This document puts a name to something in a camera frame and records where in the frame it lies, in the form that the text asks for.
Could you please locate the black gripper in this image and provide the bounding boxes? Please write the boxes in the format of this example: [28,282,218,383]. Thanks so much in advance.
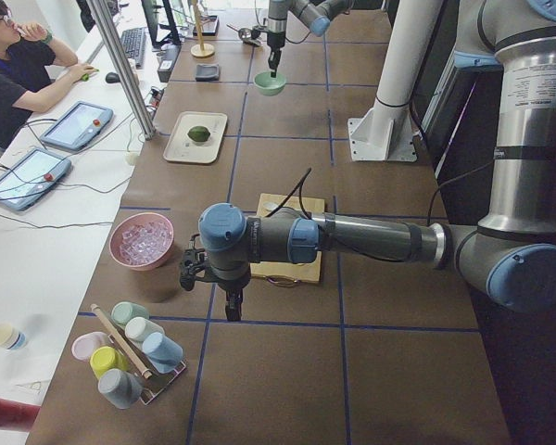
[266,30,284,78]
[179,233,248,322]

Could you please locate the light green bowl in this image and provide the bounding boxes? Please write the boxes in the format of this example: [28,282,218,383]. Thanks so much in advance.
[253,71,287,96]

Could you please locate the white plastic spoon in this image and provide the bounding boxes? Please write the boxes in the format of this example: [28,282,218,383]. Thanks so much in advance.
[262,201,279,217]

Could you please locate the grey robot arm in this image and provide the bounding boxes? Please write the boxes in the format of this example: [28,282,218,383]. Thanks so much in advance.
[266,0,354,78]
[180,1,556,321]

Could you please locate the pink bowl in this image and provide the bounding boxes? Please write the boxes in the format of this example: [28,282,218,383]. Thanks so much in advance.
[108,212,174,271]

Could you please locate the steel ladle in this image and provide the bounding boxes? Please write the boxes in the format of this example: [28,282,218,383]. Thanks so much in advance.
[227,24,262,47]

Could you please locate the bamboo cutting board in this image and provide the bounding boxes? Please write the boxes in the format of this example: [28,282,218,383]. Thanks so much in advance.
[251,193,326,284]

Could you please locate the grey folded cloth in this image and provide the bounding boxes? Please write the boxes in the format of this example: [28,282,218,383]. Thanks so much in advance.
[195,64,221,82]

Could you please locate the wooden stand with pole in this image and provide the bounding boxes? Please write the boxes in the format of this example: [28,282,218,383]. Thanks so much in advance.
[188,0,217,58]

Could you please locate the blue cup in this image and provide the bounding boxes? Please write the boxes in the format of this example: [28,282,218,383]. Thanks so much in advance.
[142,332,183,374]

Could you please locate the green avocado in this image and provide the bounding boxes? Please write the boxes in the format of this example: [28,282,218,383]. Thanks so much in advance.
[187,125,211,144]

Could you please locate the white cup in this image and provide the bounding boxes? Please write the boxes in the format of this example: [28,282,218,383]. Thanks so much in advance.
[124,316,165,348]

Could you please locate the clear ice cubes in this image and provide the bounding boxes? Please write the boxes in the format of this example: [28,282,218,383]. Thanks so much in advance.
[118,222,171,266]

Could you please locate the green cup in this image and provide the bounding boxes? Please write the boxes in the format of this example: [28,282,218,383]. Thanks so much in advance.
[110,301,150,328]

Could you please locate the metal cup rack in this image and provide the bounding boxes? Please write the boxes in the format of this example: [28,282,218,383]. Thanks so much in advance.
[91,304,186,405]

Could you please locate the white rabbit tray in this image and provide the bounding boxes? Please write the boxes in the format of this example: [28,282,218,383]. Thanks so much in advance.
[163,111,228,164]

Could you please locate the black keyboard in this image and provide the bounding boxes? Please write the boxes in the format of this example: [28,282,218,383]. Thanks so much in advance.
[120,28,145,69]

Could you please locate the yellow cup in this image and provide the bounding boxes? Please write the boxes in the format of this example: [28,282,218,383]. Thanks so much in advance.
[89,346,129,379]

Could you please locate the grey cup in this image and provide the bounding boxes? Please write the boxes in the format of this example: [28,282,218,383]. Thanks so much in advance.
[97,368,143,410]

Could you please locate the pink cup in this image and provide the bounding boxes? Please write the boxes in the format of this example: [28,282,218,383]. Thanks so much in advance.
[70,331,109,362]

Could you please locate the black computer mouse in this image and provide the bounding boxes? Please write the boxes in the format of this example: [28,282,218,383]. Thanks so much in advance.
[105,72,120,84]

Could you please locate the teach pendant upper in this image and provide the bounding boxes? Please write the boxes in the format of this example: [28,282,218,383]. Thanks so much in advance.
[39,101,114,152]

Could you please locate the teach pendant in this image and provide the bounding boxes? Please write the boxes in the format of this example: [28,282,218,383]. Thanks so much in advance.
[0,148,72,211]
[39,101,114,152]

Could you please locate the paper cup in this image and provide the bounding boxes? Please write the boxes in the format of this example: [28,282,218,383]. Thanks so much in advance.
[0,323,26,350]

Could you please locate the teach pendant lower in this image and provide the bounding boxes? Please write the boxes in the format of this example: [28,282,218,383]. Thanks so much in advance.
[0,148,72,211]

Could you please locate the seated person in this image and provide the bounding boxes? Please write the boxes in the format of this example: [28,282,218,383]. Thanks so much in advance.
[0,1,96,149]

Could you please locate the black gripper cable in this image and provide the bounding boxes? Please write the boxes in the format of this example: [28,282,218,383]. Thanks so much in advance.
[271,167,314,221]

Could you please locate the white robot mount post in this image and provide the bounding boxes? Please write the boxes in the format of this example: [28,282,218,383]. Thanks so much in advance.
[347,1,452,162]

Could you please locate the aluminium frame post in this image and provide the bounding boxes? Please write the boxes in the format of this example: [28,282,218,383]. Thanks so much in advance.
[87,0,156,140]

